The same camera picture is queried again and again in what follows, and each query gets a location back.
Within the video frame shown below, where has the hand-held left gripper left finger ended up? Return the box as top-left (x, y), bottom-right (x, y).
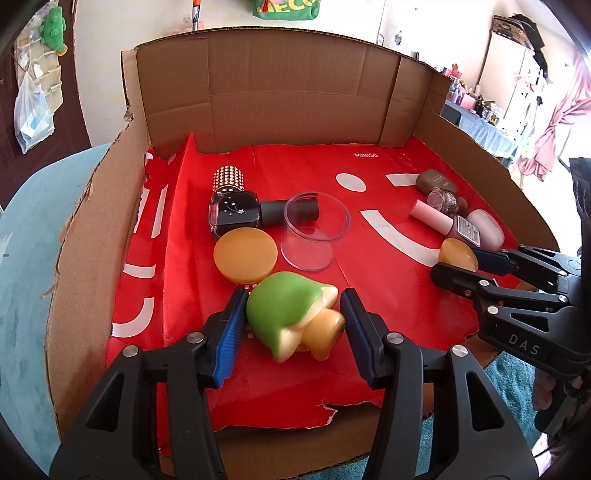
top-left (48, 288), bottom-right (251, 480)

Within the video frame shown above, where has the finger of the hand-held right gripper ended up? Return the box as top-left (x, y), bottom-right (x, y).
top-left (471, 244), bottom-right (585, 289)
top-left (430, 262), bottom-right (570, 324)

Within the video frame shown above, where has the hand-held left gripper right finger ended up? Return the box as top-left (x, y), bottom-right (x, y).
top-left (339, 287), bottom-right (529, 480)

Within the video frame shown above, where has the amber round disc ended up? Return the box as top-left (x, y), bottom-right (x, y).
top-left (438, 237), bottom-right (480, 272)
top-left (213, 227), bottom-right (279, 283)

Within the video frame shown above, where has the lavender pink rounded case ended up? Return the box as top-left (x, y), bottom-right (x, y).
top-left (465, 209), bottom-right (505, 251)

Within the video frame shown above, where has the purple labelled glass bottle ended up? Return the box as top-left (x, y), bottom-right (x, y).
top-left (444, 213), bottom-right (486, 246)

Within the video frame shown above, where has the green yellow toy figure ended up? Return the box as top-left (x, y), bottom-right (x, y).
top-left (246, 271), bottom-right (347, 363)

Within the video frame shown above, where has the small pink tube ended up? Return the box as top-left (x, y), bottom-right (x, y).
top-left (410, 199), bottom-right (454, 234)

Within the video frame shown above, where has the glitter jar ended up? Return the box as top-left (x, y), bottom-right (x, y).
top-left (426, 187), bottom-right (469, 215)

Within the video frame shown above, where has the brown eyeshadow case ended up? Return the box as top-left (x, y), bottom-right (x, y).
top-left (416, 169), bottom-right (458, 195)

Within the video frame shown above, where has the clear plastic cup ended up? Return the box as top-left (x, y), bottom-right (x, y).
top-left (281, 191), bottom-right (352, 272)

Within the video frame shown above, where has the black nail polish bottle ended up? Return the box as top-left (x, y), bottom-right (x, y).
top-left (209, 189), bottom-right (320, 241)

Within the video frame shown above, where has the brown cardboard box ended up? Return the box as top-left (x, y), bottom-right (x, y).
top-left (41, 27), bottom-right (561, 476)

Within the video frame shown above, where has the person's right hand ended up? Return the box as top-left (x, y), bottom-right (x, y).
top-left (531, 367), bottom-right (561, 412)

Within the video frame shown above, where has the red paper bag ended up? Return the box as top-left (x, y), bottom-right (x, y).
top-left (105, 131), bottom-right (520, 455)

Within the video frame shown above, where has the desk with blue cloth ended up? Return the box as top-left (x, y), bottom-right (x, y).
top-left (441, 100), bottom-right (520, 169)

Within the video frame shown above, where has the pink hanging garment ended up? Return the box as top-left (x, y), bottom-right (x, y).
top-left (517, 51), bottom-right (587, 178)

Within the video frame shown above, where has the row of cosmetics bottles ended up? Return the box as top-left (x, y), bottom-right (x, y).
top-left (438, 65), bottom-right (509, 125)

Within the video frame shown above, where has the white cabinet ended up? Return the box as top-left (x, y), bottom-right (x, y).
top-left (478, 32), bottom-right (546, 134)

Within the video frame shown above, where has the leopard print bag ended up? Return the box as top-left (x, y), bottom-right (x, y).
top-left (492, 14), bottom-right (548, 51)

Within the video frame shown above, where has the dark brown door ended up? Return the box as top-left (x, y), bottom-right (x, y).
top-left (0, 28), bottom-right (93, 208)

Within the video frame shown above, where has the translucent plastic bag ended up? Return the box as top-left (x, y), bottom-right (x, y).
top-left (14, 71), bottom-right (55, 154)

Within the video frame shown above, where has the green tote bag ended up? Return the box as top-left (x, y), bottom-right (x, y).
top-left (252, 0), bottom-right (321, 19)

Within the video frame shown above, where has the clear hanging pocket organizer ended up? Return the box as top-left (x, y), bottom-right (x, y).
top-left (16, 28), bottom-right (63, 112)

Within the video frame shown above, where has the green plush toy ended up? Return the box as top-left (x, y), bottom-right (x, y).
top-left (38, 6), bottom-right (68, 56)

